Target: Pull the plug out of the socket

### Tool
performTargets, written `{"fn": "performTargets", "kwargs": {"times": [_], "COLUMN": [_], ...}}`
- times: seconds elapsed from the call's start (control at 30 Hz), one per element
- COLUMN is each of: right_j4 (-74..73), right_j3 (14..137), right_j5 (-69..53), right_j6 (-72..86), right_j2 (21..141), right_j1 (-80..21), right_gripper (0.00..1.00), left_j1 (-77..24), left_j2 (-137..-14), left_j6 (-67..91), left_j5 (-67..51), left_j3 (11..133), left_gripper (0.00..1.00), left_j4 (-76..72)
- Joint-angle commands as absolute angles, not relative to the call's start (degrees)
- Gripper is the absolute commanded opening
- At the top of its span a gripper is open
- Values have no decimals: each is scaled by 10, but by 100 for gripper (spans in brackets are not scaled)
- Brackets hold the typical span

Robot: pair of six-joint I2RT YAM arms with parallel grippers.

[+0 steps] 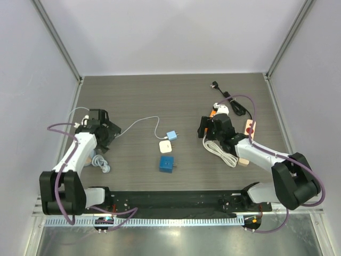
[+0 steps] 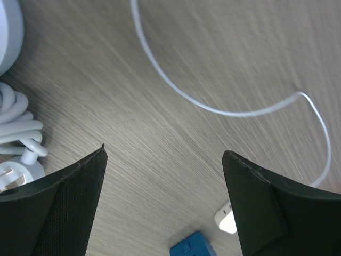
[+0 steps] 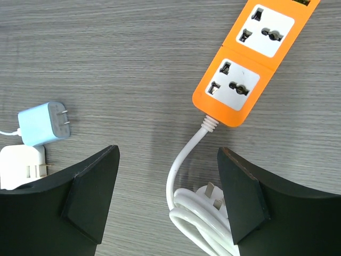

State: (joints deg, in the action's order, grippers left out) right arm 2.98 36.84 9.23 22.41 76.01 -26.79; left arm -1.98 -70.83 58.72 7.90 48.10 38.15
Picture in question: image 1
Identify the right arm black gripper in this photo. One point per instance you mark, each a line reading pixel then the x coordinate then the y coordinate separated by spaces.
pixel 203 128

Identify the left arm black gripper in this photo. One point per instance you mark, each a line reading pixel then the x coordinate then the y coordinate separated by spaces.
pixel 113 130

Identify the light blue usb charger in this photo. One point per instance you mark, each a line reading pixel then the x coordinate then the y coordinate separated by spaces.
pixel 171 135

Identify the white square plug adapter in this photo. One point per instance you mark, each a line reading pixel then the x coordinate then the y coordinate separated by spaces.
pixel 165 146

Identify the blue cube plug adapter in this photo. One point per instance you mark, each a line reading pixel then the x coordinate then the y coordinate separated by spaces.
pixel 167 164

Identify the beige power strip red sockets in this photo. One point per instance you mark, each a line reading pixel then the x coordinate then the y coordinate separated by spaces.
pixel 248 129

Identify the orange power strip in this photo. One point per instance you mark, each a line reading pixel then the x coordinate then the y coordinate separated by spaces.
pixel 213 112

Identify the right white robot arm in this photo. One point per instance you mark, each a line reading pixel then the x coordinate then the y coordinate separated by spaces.
pixel 293 182

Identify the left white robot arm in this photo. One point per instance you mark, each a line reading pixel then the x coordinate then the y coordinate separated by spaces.
pixel 61 190

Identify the round blue pink socket hub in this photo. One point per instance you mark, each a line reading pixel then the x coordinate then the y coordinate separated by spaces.
pixel 91 160

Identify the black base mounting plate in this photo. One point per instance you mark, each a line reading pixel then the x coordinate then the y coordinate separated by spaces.
pixel 197 204

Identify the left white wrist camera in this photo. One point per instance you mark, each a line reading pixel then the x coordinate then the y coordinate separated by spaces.
pixel 83 122

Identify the white slotted cable duct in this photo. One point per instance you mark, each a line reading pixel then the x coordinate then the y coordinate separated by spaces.
pixel 93 221

